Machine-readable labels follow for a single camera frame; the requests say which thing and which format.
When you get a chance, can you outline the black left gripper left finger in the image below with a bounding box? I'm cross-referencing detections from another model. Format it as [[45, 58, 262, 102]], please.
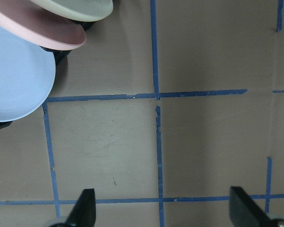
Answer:
[[65, 189, 96, 227]]

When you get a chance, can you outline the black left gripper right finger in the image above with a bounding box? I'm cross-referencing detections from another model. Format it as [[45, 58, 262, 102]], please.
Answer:
[[229, 186, 272, 227]]

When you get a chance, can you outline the light blue plate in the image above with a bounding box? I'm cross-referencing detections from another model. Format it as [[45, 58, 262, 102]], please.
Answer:
[[0, 27, 56, 122]]

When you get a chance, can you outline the cream white plate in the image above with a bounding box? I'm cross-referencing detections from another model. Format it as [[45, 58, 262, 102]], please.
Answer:
[[32, 0, 114, 22]]

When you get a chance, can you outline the pink plate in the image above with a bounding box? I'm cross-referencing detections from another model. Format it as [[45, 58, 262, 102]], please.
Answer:
[[0, 0, 87, 51]]

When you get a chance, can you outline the black dish rack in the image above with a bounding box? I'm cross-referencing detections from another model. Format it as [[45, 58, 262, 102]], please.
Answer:
[[0, 19, 95, 130]]

